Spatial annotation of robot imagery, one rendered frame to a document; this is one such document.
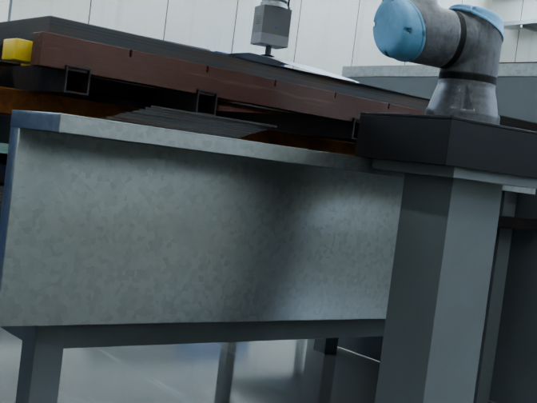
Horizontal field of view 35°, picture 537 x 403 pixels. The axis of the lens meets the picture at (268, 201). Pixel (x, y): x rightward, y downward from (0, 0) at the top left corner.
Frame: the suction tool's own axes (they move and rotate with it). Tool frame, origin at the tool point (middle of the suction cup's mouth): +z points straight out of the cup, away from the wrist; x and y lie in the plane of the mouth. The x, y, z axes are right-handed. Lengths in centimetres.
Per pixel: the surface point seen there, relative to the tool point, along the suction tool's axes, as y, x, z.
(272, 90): 19.0, 43.7, 11.4
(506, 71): -83, 1, -11
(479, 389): -73, 19, 85
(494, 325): -76, 18, 66
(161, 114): 50, 63, 21
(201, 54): 36, 43, 6
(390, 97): -20.5, 30.9, 6.9
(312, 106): 7.2, 41.2, 13.2
